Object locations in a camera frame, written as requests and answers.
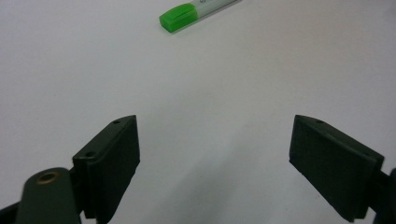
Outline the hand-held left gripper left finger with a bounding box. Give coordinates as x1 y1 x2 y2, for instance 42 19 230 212
72 114 141 224

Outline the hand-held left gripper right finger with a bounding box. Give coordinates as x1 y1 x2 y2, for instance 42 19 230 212
289 114 386 223

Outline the green capped white marker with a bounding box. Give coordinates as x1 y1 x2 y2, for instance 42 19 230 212
158 0 243 34

